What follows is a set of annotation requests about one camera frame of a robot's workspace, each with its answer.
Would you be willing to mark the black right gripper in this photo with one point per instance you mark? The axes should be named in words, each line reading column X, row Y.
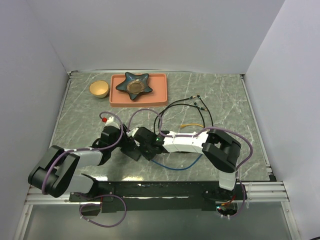
column 148, row 156

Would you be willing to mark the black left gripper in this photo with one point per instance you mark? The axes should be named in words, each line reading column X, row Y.
column 124, row 136

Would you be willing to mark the black network switch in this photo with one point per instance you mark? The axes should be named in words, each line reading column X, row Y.
column 130, row 149

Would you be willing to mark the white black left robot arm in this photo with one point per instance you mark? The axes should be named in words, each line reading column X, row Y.
column 55, row 175

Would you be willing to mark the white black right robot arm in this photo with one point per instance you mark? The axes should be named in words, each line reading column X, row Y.
column 221, row 149

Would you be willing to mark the yellow wooden bowl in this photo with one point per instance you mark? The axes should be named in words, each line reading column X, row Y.
column 99, row 89

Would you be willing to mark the salmon pink tray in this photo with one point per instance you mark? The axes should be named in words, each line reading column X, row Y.
column 157, row 98

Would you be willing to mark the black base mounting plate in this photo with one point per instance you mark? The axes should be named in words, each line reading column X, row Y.
column 114, row 196

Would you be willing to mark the blue star-shaped dish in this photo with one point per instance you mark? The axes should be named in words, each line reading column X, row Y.
column 134, row 85

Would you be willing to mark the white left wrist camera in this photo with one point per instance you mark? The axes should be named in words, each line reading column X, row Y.
column 110, row 122

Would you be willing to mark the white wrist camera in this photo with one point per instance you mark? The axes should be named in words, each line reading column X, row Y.
column 110, row 122
column 131, row 133

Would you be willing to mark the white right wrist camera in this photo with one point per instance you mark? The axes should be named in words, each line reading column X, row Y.
column 131, row 133

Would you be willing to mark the aluminium frame rail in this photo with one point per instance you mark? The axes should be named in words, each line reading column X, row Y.
column 256, row 192

